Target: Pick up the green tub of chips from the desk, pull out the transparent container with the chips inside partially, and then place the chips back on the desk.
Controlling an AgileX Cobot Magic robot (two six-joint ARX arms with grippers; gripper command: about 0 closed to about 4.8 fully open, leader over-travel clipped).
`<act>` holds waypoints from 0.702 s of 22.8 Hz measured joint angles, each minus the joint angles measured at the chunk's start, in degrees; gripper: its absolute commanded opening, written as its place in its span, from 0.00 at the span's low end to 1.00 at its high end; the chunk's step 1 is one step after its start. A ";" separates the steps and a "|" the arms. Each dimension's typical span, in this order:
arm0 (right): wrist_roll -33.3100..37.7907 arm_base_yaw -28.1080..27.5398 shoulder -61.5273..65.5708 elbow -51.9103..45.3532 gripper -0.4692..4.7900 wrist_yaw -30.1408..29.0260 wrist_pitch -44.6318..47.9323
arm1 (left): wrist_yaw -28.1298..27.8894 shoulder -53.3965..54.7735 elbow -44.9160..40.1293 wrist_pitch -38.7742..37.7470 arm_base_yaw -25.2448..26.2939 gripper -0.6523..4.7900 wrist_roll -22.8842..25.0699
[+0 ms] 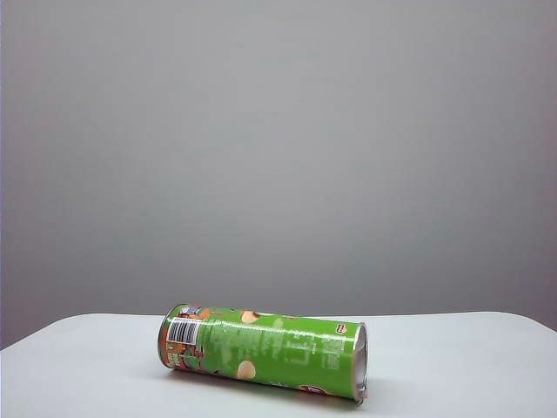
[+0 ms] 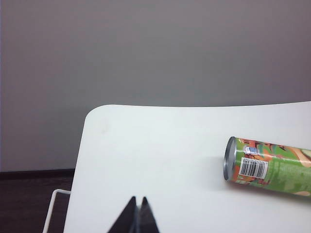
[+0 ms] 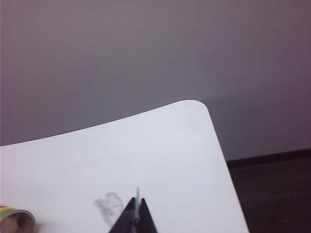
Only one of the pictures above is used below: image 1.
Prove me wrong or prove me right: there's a green potato chip tub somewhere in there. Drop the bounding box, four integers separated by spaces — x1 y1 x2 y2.
158 303 370 394

